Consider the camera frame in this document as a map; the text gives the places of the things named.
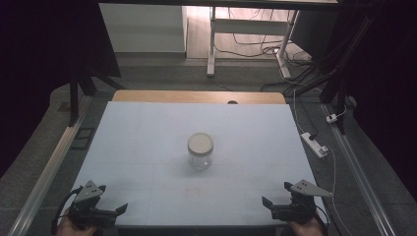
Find black metal stand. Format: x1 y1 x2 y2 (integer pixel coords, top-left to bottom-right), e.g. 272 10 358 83
68 63 126 128
284 13 375 136

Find clear glass jar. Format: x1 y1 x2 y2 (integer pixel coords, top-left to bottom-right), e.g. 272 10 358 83
188 148 213 171

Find aluminium rail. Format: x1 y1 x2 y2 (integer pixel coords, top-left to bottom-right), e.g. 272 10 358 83
321 103 397 236
7 94 95 236

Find person's left hand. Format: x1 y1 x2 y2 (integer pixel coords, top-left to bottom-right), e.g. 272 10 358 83
56 214 99 236

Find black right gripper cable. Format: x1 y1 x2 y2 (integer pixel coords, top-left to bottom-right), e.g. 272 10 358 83
314 205 330 232

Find thin white cable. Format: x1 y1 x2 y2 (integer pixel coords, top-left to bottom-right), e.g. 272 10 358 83
292 88 354 236

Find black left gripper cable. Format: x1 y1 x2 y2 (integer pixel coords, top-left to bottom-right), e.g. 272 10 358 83
50 186 84 236

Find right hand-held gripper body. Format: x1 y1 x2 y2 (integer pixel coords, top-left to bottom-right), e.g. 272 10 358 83
270 179 332 225

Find cream round jar lid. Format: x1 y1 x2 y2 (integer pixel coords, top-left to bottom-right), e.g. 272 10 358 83
187 132 214 157

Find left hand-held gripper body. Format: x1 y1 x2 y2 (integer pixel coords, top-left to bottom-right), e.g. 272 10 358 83
68 180 117 228

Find person's right hand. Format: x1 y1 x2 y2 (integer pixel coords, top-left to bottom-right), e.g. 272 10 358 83
288 215 327 236

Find tangle of dark floor cables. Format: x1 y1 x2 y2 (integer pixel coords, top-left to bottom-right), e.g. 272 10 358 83
214 8 324 94

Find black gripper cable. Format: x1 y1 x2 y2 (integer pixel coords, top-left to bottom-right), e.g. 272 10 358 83
50 186 84 236
314 205 330 232

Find white table cover sheet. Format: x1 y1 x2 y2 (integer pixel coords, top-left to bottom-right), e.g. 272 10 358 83
70 100 328 228

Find black rectangular floor frame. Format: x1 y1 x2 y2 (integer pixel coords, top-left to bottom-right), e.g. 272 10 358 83
70 127 96 151

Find white power strip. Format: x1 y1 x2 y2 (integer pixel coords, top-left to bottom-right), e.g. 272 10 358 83
300 132 329 159

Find white desk frame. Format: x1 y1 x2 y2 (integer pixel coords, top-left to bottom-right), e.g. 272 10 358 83
206 6 301 80

